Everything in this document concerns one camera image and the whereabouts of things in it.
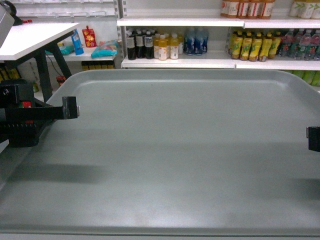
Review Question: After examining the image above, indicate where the blue drink bottle right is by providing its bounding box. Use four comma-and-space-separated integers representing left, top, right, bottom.
194, 27, 209, 56

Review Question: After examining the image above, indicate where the dark tea bottle blue label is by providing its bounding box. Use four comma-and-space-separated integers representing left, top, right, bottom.
144, 31, 154, 59

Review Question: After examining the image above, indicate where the white middle shelf board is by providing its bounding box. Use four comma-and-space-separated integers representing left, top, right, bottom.
121, 51, 236, 69

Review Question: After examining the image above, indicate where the white checkout table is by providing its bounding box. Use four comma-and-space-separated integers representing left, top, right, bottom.
0, 22, 79, 101

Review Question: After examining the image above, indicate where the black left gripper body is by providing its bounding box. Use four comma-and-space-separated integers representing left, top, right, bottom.
0, 78, 55, 148

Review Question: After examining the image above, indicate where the orange juice bottle top shelf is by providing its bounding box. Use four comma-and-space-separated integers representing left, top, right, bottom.
220, 0, 240, 18

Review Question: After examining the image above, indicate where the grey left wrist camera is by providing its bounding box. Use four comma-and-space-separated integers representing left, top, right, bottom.
0, 5, 14, 47

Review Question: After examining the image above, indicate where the blue drink bottle left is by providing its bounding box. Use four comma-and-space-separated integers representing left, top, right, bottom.
184, 27, 196, 56

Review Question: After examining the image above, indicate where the red snack pouch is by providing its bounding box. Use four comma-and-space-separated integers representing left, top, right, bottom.
82, 25, 97, 48

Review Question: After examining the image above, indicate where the blue drink bottle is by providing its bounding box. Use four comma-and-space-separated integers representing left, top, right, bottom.
184, 27, 196, 56
194, 27, 209, 56

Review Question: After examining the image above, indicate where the grey rectangular serving tray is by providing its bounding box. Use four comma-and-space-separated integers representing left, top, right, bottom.
0, 69, 320, 240

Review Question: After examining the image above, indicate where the dark tea bottle middle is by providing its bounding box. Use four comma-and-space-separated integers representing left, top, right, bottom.
135, 30, 145, 59

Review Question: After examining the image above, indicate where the yellow tea bottle right shelf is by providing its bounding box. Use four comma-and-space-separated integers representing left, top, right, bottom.
231, 30, 243, 60

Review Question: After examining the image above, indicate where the white shelf board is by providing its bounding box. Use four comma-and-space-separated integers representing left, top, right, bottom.
121, 51, 236, 69
117, 16, 245, 28

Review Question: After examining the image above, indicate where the orange juice bottle left rear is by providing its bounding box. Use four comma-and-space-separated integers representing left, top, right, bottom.
153, 33, 160, 59

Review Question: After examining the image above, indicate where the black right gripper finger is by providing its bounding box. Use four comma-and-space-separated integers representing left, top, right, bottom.
306, 126, 320, 152

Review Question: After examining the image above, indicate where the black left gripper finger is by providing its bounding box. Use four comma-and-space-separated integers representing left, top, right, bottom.
0, 120, 54, 148
4, 96, 80, 120

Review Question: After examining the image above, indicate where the teal snack bag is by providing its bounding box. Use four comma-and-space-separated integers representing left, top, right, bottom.
91, 40, 119, 59

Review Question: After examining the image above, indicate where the orange juice bottle front right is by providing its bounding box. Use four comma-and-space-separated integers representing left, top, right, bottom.
170, 33, 179, 60

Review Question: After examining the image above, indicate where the dark tea bottle front left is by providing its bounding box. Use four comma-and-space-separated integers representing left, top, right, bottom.
126, 31, 137, 60

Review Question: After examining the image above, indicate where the orange juice bottle front centre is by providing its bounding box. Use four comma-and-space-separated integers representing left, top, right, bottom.
158, 35, 167, 61

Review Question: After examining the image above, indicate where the white top shelf board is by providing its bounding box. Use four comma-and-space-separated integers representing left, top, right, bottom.
117, 16, 245, 28

